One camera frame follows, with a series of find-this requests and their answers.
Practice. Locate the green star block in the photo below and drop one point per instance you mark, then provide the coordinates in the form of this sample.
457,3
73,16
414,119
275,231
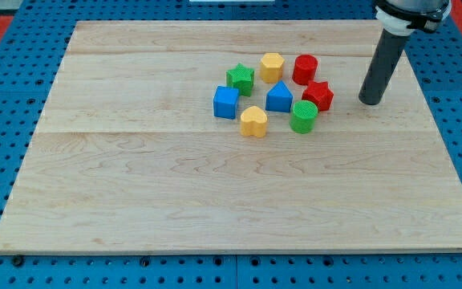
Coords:
242,78

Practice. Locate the red star block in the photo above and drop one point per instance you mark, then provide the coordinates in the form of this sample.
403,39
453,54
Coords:
319,93

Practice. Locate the yellow heart block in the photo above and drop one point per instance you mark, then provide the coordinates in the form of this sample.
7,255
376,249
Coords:
253,122

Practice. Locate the blue cube block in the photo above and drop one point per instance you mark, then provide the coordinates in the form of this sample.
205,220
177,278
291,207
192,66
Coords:
225,102

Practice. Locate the blue triangle block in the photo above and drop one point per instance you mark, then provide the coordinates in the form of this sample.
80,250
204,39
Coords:
279,98

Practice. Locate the wooden board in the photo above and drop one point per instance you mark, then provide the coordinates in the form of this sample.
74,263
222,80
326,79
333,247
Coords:
127,157

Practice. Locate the green cylinder block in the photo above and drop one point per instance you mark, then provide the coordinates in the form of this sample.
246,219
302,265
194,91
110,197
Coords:
303,116

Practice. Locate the yellow hexagon block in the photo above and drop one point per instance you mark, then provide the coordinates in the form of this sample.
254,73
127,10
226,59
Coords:
271,67

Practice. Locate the red cylinder block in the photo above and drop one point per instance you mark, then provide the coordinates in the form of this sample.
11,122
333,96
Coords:
305,67

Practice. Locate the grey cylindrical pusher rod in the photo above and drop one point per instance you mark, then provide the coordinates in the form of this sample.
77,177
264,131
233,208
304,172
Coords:
384,61

